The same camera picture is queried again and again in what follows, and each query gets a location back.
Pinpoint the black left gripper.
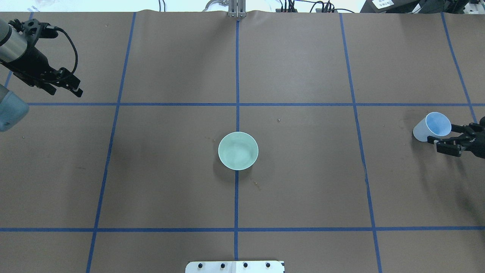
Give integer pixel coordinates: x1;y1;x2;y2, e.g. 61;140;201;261
0;45;84;98

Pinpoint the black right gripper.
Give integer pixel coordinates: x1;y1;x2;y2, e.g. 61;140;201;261
427;116;485;159

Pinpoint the light blue plastic cup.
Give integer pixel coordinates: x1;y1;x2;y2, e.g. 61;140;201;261
412;112;452;142

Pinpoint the green ceramic bowl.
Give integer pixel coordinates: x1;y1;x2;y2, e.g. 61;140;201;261
217;132;259;171

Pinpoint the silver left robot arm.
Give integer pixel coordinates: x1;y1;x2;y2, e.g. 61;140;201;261
0;19;83;98

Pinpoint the brown paper table mat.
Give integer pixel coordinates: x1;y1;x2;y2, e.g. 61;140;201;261
1;11;484;273

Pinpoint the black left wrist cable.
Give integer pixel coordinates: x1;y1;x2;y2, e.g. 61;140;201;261
45;26;79;76

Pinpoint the aluminium frame post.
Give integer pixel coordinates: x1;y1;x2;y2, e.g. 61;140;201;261
227;0;246;19

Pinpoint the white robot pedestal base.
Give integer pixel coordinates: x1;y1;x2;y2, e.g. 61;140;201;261
185;260;285;273

